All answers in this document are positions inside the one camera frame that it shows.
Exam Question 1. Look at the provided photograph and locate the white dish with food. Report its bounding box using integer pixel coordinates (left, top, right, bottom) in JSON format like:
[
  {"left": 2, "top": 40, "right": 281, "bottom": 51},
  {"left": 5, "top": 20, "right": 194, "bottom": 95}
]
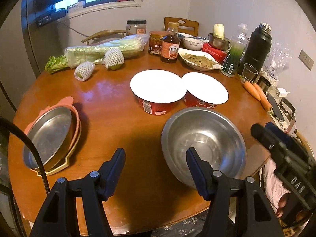
[{"left": 178, "top": 48, "right": 223, "bottom": 72}]

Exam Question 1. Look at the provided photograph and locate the netted green pear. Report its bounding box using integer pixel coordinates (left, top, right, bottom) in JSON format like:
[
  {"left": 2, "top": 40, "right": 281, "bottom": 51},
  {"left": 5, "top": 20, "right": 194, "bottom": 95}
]
[
  {"left": 104, "top": 48, "right": 125, "bottom": 70},
  {"left": 74, "top": 62, "right": 95, "bottom": 81}
]

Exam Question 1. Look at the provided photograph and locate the black phone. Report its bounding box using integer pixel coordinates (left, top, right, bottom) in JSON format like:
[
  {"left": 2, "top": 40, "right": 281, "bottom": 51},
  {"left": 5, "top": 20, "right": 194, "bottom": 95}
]
[{"left": 267, "top": 94, "right": 285, "bottom": 122}]

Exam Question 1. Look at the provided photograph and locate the brown sauce bottle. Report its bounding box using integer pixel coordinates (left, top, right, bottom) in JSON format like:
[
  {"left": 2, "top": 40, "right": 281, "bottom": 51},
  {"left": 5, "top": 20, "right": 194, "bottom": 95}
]
[{"left": 161, "top": 22, "right": 181, "bottom": 63}]

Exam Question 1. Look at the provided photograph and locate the beige tray under plate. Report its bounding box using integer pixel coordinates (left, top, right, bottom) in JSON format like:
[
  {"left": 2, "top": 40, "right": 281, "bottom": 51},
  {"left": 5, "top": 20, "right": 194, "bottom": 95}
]
[{"left": 45, "top": 121, "right": 81, "bottom": 176}]

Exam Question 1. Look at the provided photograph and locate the green plastic bottle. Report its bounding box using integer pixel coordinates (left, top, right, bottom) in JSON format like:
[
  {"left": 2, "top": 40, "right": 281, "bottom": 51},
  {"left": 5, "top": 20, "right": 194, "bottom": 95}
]
[{"left": 221, "top": 23, "right": 248, "bottom": 77}]

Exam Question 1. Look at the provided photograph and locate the curved wooden chair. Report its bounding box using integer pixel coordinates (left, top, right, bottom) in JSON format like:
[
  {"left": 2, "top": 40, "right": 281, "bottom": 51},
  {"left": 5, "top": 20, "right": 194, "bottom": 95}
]
[{"left": 81, "top": 29, "right": 126, "bottom": 45}]

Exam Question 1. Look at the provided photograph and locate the left netted green pear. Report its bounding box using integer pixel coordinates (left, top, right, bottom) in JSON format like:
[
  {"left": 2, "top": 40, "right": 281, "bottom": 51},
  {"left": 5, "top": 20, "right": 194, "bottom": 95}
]
[{"left": 74, "top": 62, "right": 95, "bottom": 81}]

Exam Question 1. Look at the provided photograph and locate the right netted green pear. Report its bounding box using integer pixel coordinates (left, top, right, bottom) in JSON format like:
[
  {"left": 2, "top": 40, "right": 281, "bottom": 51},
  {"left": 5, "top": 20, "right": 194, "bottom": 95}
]
[{"left": 104, "top": 48, "right": 125, "bottom": 70}]

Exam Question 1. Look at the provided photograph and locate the black thermos flask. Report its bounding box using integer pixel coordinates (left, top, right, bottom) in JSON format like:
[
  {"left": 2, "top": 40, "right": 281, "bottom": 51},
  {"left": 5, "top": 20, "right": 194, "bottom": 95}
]
[{"left": 237, "top": 22, "right": 272, "bottom": 75}]

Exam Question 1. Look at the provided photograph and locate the celery bunch in plastic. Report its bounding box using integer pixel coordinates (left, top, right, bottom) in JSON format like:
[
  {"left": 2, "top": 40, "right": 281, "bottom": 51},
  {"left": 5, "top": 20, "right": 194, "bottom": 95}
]
[{"left": 44, "top": 34, "right": 149, "bottom": 73}]

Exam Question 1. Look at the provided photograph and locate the wall socket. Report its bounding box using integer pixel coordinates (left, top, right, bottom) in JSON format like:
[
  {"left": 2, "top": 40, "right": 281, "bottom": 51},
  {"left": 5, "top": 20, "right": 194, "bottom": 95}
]
[{"left": 298, "top": 50, "right": 314, "bottom": 71}]

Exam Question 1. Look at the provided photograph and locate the small steel cup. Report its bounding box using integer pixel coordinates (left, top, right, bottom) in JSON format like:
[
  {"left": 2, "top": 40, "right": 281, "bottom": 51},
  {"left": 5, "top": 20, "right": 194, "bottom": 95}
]
[{"left": 257, "top": 76, "right": 271, "bottom": 93}]

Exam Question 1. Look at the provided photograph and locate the steel plate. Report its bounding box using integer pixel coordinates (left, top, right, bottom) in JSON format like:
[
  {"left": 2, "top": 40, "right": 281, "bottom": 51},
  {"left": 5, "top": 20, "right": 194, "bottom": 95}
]
[{"left": 27, "top": 106, "right": 75, "bottom": 171}]

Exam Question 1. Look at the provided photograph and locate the right red noodle cup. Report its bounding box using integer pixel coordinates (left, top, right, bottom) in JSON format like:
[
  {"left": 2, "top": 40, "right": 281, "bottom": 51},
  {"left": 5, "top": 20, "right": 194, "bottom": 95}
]
[{"left": 182, "top": 72, "right": 229, "bottom": 109}]

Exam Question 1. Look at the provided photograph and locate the large steel bowl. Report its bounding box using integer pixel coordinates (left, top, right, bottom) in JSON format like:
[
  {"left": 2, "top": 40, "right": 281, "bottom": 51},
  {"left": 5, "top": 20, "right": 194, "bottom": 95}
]
[{"left": 161, "top": 107, "right": 247, "bottom": 188}]

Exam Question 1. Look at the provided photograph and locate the red box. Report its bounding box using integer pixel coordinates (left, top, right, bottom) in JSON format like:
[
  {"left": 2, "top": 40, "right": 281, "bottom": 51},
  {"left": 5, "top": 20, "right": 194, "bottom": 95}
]
[{"left": 202, "top": 43, "right": 227, "bottom": 64}]

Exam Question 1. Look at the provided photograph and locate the carrot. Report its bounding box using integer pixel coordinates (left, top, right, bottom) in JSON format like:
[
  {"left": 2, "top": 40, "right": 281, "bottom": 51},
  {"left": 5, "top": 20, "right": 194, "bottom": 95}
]
[
  {"left": 243, "top": 81, "right": 261, "bottom": 101},
  {"left": 253, "top": 83, "right": 272, "bottom": 112}
]

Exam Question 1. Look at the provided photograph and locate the red noodle cup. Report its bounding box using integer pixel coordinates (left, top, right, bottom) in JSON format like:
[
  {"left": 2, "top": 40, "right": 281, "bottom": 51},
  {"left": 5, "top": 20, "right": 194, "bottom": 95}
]
[
  {"left": 130, "top": 69, "right": 187, "bottom": 116},
  {"left": 182, "top": 72, "right": 229, "bottom": 109}
]

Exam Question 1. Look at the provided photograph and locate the black cable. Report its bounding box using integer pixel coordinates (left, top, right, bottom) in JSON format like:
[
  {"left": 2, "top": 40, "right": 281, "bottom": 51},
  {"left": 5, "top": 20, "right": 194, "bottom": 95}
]
[{"left": 0, "top": 116, "right": 52, "bottom": 196}]

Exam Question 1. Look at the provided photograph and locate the wooden chair back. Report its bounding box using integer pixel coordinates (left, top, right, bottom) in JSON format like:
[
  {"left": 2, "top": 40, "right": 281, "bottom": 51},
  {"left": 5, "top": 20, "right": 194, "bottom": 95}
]
[{"left": 164, "top": 17, "right": 199, "bottom": 36}]

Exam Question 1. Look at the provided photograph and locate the white ceramic bowl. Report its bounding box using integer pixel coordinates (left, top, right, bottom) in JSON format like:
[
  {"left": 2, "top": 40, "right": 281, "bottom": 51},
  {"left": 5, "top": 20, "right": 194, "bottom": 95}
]
[{"left": 183, "top": 37, "right": 209, "bottom": 51}]

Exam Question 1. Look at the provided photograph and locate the chili sauce jar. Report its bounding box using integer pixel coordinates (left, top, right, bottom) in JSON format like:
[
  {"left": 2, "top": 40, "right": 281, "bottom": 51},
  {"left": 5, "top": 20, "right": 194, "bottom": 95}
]
[{"left": 148, "top": 31, "right": 168, "bottom": 56}]

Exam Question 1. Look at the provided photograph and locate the small steel bowl with vegetable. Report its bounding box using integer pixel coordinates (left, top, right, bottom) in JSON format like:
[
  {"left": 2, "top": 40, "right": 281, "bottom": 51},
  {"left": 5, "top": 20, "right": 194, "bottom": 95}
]
[{"left": 208, "top": 23, "right": 230, "bottom": 51}]

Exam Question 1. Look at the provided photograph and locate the left red noodle cup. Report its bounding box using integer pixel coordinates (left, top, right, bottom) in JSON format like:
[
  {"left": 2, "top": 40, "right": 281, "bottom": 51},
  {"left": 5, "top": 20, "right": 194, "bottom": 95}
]
[{"left": 130, "top": 69, "right": 187, "bottom": 116}]

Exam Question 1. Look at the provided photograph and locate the clear jar black lid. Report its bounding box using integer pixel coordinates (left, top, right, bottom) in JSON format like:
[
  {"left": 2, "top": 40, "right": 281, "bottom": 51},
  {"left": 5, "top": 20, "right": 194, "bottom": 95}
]
[{"left": 126, "top": 19, "right": 146, "bottom": 35}]

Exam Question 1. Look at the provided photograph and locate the glass cup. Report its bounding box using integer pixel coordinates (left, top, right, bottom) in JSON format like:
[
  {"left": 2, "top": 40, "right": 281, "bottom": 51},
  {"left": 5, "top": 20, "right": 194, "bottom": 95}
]
[{"left": 241, "top": 63, "right": 258, "bottom": 83}]

